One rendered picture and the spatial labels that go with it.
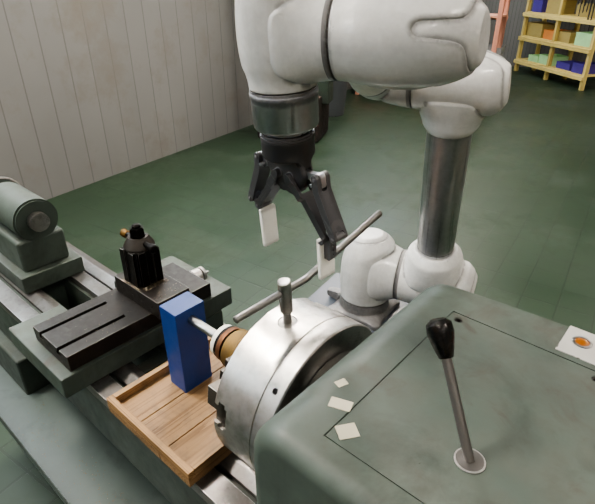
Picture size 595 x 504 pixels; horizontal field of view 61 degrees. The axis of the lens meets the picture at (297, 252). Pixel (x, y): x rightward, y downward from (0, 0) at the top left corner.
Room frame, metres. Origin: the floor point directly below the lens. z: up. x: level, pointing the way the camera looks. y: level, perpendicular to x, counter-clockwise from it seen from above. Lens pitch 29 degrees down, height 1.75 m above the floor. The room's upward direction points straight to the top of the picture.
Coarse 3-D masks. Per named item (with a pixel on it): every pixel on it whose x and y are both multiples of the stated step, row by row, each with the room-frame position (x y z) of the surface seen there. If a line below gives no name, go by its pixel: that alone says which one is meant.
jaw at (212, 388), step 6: (228, 360) 0.73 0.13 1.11; (222, 372) 0.69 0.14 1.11; (210, 384) 0.65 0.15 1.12; (216, 384) 0.66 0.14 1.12; (210, 390) 0.65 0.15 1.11; (216, 390) 0.64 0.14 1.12; (210, 396) 0.64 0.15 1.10; (210, 402) 0.64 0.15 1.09; (216, 408) 0.63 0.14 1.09; (222, 408) 0.60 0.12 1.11; (216, 414) 0.61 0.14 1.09; (222, 414) 0.60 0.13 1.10; (222, 420) 0.60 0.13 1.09
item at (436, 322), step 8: (432, 320) 0.47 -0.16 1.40; (440, 320) 0.46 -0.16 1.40; (448, 320) 0.46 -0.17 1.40; (432, 328) 0.46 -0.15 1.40; (440, 328) 0.45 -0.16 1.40; (448, 328) 0.45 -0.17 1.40; (432, 336) 0.45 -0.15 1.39; (440, 336) 0.45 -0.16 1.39; (448, 336) 0.45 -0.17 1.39; (432, 344) 0.45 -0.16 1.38; (440, 344) 0.45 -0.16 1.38; (448, 344) 0.45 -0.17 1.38; (440, 352) 0.44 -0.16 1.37; (448, 352) 0.44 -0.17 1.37
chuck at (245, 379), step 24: (312, 312) 0.71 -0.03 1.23; (336, 312) 0.74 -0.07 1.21; (264, 336) 0.66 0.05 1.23; (288, 336) 0.65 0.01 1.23; (240, 360) 0.63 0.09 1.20; (264, 360) 0.61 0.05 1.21; (240, 384) 0.60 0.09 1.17; (264, 384) 0.58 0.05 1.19; (240, 408) 0.58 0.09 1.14; (216, 432) 0.60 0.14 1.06; (240, 432) 0.56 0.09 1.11; (240, 456) 0.57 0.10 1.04
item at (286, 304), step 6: (282, 282) 0.67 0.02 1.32; (288, 282) 0.67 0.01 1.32; (282, 288) 0.66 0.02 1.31; (288, 288) 0.67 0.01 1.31; (288, 294) 0.67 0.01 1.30; (282, 300) 0.67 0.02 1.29; (288, 300) 0.67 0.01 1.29; (282, 306) 0.67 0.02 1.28; (288, 306) 0.67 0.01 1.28; (282, 312) 0.67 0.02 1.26; (288, 312) 0.67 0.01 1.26; (288, 318) 0.67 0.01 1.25; (288, 324) 0.67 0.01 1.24
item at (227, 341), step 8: (232, 328) 0.82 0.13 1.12; (224, 336) 0.79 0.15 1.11; (232, 336) 0.79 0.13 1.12; (240, 336) 0.78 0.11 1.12; (216, 344) 0.79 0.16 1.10; (224, 344) 0.78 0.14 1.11; (232, 344) 0.77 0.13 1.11; (216, 352) 0.78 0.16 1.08; (224, 352) 0.76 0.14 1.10; (232, 352) 0.75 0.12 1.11; (224, 360) 0.76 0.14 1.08
